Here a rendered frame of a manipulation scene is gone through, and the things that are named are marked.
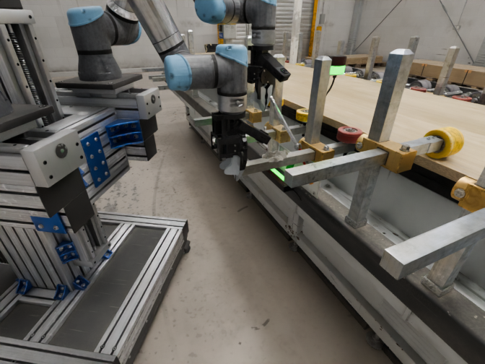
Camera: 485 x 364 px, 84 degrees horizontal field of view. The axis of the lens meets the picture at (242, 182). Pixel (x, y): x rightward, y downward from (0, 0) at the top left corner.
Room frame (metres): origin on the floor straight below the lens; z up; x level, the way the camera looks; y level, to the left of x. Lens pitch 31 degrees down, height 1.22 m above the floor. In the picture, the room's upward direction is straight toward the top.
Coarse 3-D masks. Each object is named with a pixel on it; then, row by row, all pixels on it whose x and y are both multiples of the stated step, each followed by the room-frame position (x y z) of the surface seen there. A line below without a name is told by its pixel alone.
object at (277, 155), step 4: (268, 152) 0.75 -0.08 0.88; (272, 152) 0.76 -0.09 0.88; (276, 152) 0.75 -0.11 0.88; (280, 152) 0.75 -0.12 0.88; (284, 152) 0.77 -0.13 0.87; (264, 156) 0.75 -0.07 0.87; (268, 156) 0.75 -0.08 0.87; (272, 156) 0.75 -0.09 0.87; (276, 156) 0.73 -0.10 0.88; (280, 156) 0.74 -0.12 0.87; (284, 156) 0.75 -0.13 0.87; (268, 160) 0.73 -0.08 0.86; (272, 160) 0.72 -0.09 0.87; (276, 160) 0.72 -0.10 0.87
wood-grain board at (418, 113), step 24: (312, 72) 2.14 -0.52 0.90; (288, 96) 1.38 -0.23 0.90; (336, 96) 1.38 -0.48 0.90; (360, 96) 1.38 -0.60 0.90; (408, 96) 1.38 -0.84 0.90; (432, 96) 1.38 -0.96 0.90; (336, 120) 1.00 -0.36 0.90; (360, 120) 1.00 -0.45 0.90; (408, 120) 1.00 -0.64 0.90; (432, 120) 1.00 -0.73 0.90; (456, 120) 1.00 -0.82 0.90; (480, 120) 1.00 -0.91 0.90; (480, 144) 0.76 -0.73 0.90; (432, 168) 0.64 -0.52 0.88; (456, 168) 0.61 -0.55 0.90; (480, 168) 0.61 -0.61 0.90
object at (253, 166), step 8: (328, 144) 0.86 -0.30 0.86; (336, 144) 0.86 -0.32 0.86; (344, 144) 0.86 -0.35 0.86; (352, 144) 0.86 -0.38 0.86; (288, 152) 0.79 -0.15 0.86; (296, 152) 0.79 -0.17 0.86; (304, 152) 0.79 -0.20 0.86; (312, 152) 0.79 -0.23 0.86; (336, 152) 0.84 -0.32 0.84; (344, 152) 0.85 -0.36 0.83; (256, 160) 0.73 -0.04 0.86; (264, 160) 0.73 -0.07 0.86; (280, 160) 0.74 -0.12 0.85; (288, 160) 0.76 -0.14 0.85; (296, 160) 0.77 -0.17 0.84; (304, 160) 0.78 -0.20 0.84; (248, 168) 0.70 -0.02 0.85; (256, 168) 0.71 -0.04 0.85; (264, 168) 0.72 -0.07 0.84; (272, 168) 0.73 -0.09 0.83
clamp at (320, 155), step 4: (300, 140) 0.89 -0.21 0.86; (304, 140) 0.87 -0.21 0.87; (304, 144) 0.86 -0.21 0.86; (308, 144) 0.84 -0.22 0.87; (312, 144) 0.83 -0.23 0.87; (316, 144) 0.83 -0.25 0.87; (320, 144) 0.83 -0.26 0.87; (324, 144) 0.83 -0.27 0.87; (304, 148) 0.85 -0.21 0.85; (308, 148) 0.83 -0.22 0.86; (312, 148) 0.82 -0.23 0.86; (316, 148) 0.80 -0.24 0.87; (320, 148) 0.80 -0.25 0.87; (316, 152) 0.79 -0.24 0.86; (320, 152) 0.78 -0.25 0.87; (324, 152) 0.77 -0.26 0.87; (328, 152) 0.78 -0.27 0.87; (332, 152) 0.78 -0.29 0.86; (316, 156) 0.79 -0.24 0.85; (320, 156) 0.77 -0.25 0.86; (324, 156) 0.77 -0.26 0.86; (328, 156) 0.78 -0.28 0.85; (332, 156) 0.79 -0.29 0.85; (312, 160) 0.81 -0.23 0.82; (316, 160) 0.79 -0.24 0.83; (320, 160) 0.77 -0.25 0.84
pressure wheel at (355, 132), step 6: (342, 126) 0.91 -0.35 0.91; (348, 126) 0.91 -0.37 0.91; (342, 132) 0.85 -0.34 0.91; (348, 132) 0.85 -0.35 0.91; (354, 132) 0.85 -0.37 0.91; (360, 132) 0.85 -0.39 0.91; (336, 138) 0.88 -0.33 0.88; (342, 138) 0.85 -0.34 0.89; (348, 138) 0.84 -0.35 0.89; (354, 138) 0.84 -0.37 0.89
